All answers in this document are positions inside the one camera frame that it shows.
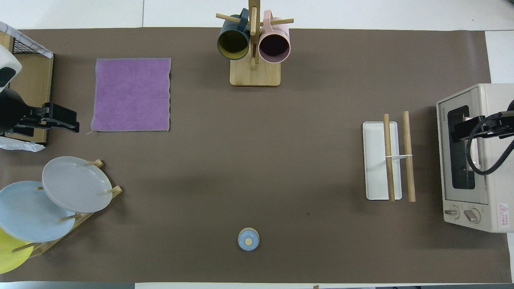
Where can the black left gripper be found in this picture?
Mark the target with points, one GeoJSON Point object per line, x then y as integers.
{"type": "Point", "coordinates": [12, 110]}

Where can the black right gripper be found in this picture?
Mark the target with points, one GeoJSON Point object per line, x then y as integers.
{"type": "Point", "coordinates": [504, 127]}

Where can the purple and grey towel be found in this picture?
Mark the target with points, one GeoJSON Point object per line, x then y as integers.
{"type": "Point", "coordinates": [130, 94]}

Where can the wooden plate rack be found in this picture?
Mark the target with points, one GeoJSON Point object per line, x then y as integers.
{"type": "Point", "coordinates": [86, 218]}

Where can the white towel rack wooden bars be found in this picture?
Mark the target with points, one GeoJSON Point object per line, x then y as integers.
{"type": "Point", "coordinates": [377, 160]}

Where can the wooden shelf unit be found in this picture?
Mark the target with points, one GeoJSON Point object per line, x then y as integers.
{"type": "Point", "coordinates": [34, 84]}

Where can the beige toaster oven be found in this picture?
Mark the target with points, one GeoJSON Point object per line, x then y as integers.
{"type": "Point", "coordinates": [496, 180]}

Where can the grey plate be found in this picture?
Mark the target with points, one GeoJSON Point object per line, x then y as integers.
{"type": "Point", "coordinates": [76, 184]}

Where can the marbled white paper sheet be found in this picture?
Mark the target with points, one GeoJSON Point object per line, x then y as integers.
{"type": "Point", "coordinates": [28, 40]}

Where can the light blue plate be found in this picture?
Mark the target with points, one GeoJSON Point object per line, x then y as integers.
{"type": "Point", "coordinates": [28, 212]}

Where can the yellow plate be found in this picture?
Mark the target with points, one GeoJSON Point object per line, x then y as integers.
{"type": "Point", "coordinates": [10, 257]}

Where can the dark teal mug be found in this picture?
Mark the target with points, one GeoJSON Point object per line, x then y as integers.
{"type": "Point", "coordinates": [233, 44]}

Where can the wooden mug tree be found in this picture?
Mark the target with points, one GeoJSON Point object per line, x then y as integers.
{"type": "Point", "coordinates": [255, 74]}

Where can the brown table mat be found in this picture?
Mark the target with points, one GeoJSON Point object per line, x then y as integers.
{"type": "Point", "coordinates": [257, 160]}

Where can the pink mug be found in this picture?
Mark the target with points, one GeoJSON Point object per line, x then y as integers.
{"type": "Point", "coordinates": [274, 46]}

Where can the blue call bell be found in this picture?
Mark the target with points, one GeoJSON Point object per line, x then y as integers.
{"type": "Point", "coordinates": [248, 239]}

